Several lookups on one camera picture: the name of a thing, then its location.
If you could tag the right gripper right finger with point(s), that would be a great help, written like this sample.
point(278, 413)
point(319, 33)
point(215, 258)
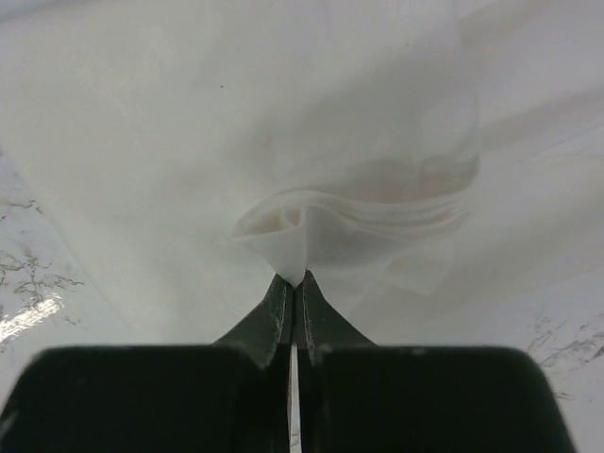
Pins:
point(357, 396)

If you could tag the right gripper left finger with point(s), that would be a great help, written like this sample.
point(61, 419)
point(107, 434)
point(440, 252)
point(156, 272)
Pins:
point(232, 395)

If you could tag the white t shirt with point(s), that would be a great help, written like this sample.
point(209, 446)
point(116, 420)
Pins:
point(416, 156)

